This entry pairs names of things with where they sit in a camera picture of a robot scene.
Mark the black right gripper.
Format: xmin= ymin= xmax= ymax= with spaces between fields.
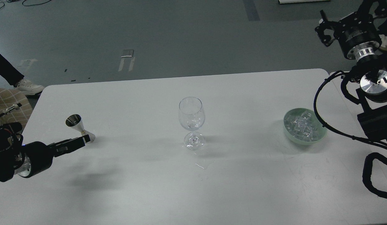
xmin=315 ymin=0 xmax=387 ymax=60

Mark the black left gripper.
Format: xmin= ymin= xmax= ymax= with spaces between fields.
xmin=16 ymin=134 xmax=91 ymax=178

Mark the steel double jigger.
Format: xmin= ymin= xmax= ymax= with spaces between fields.
xmin=65 ymin=114 xmax=95 ymax=142

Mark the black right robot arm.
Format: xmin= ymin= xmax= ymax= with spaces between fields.
xmin=313 ymin=0 xmax=387 ymax=149

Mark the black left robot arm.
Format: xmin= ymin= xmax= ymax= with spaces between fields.
xmin=0 ymin=114 xmax=95 ymax=183

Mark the pile of ice cubes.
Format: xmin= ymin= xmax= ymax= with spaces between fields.
xmin=284 ymin=111 xmax=320 ymax=142

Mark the clear wine glass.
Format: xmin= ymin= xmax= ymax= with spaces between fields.
xmin=178 ymin=97 xmax=205 ymax=150

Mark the white sneaker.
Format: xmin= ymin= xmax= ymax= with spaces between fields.
xmin=14 ymin=79 xmax=45 ymax=96

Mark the beige checked chair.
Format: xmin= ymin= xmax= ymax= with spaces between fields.
xmin=0 ymin=88 xmax=33 ymax=133

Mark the person in white shirt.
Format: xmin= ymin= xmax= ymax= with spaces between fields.
xmin=0 ymin=54 xmax=24 ymax=88

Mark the green bowl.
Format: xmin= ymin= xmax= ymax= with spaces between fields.
xmin=283 ymin=108 xmax=327 ymax=146

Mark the black floor cable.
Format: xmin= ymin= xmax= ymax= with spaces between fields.
xmin=0 ymin=0 xmax=53 ymax=12

